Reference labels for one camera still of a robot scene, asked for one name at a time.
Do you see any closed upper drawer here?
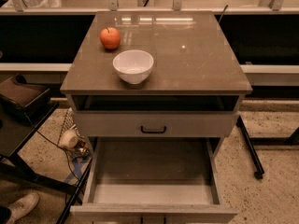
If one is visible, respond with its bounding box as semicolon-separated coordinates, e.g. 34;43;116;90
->
72;111;239;138

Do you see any open middle drawer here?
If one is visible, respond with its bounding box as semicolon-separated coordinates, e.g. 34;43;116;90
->
71;138;237;224

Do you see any grey cabinet with brown top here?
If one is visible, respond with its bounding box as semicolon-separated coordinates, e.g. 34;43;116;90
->
60;10;253;147

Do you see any white bowl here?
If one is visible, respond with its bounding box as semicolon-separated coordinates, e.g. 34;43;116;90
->
112;49;154;84

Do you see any red apple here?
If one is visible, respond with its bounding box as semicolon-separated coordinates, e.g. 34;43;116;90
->
99;27;121;49

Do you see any white round device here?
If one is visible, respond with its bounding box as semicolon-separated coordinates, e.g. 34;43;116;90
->
59;129;78;149

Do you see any black stand leg with caster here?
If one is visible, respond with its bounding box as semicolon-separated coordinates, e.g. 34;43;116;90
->
237;117;264;180

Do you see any brown padded box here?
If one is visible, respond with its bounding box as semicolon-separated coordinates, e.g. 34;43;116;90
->
0;74;50;119

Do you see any black side table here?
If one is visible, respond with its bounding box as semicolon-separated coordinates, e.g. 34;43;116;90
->
0;102;89;224

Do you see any white sneaker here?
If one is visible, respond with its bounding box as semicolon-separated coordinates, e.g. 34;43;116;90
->
5;192;39;224

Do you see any black drawer handle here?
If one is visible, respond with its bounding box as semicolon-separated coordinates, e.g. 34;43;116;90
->
140;126;167;134

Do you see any black cable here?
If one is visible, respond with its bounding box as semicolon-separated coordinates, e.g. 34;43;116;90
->
24;112;82;185

